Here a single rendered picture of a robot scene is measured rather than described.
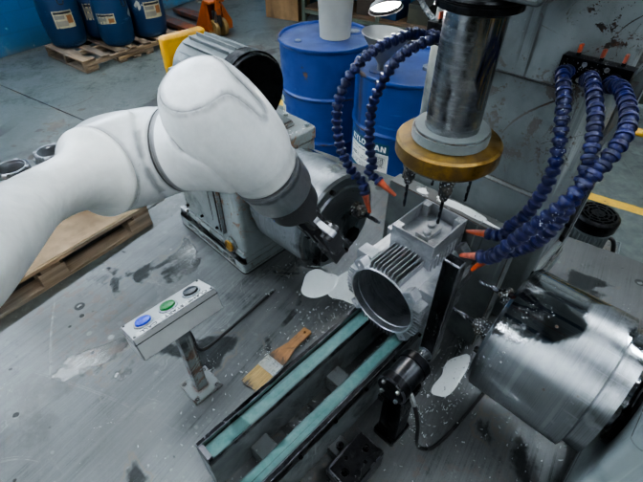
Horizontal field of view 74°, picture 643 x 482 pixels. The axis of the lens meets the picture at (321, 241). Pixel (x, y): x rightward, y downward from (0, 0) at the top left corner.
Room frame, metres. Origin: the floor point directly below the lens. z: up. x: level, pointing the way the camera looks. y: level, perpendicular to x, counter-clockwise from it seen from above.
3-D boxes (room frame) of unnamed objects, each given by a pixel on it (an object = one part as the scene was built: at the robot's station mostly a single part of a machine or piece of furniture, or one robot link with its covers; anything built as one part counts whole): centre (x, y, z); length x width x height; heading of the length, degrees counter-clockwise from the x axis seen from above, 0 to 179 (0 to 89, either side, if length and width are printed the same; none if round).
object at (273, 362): (0.57, 0.10, 0.80); 0.21 x 0.05 x 0.01; 140
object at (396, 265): (0.63, -0.19, 1.01); 0.20 x 0.19 x 0.19; 135
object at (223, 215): (1.05, 0.23, 0.99); 0.35 x 0.31 x 0.37; 45
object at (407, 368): (0.50, -0.30, 0.92); 0.45 x 0.13 x 0.24; 135
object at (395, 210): (0.75, -0.30, 0.97); 0.30 x 0.11 x 0.34; 45
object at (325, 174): (0.88, 0.06, 1.04); 0.37 x 0.25 x 0.25; 45
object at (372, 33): (2.20, -0.32, 0.93); 0.25 x 0.24 x 0.25; 147
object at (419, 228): (0.66, -0.22, 1.11); 0.12 x 0.11 x 0.07; 135
